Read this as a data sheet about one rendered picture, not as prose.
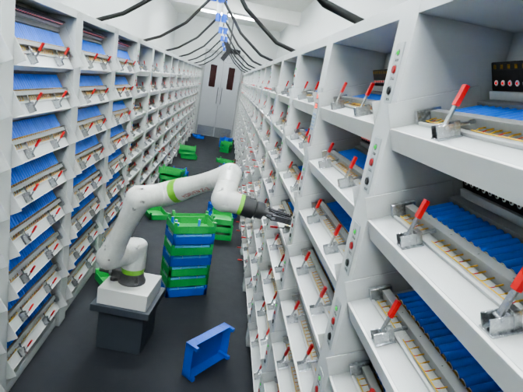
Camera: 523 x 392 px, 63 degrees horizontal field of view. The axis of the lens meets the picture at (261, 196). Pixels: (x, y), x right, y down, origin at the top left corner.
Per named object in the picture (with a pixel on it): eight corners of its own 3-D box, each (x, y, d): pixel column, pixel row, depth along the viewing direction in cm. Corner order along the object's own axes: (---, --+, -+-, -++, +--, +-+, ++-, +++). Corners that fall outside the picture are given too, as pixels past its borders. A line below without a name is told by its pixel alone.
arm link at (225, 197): (205, 211, 184) (210, 200, 175) (212, 188, 191) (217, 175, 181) (236, 221, 186) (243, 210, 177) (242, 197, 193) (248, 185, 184)
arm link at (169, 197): (149, 209, 212) (144, 186, 212) (168, 206, 223) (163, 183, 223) (174, 203, 202) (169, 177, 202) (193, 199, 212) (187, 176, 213)
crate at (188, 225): (173, 234, 284) (175, 222, 282) (166, 223, 302) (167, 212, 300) (215, 233, 299) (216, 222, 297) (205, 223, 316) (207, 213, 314)
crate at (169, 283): (166, 288, 294) (168, 277, 292) (159, 274, 311) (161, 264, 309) (207, 285, 309) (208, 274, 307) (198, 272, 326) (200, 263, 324)
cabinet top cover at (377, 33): (418, 12, 81) (422, -7, 80) (282, 61, 292) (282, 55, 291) (514, 33, 83) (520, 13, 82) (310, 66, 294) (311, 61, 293)
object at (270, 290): (271, 339, 189) (265, 312, 185) (261, 278, 247) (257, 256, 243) (316, 330, 189) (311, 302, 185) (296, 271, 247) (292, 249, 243)
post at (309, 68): (246, 346, 258) (302, 47, 215) (245, 337, 267) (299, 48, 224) (278, 349, 260) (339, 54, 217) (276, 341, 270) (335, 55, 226)
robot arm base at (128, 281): (93, 278, 232) (94, 268, 231) (108, 268, 246) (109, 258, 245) (138, 289, 228) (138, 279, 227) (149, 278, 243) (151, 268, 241)
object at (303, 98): (316, 117, 164) (310, 81, 160) (293, 107, 222) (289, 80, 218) (367, 106, 164) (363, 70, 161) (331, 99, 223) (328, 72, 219)
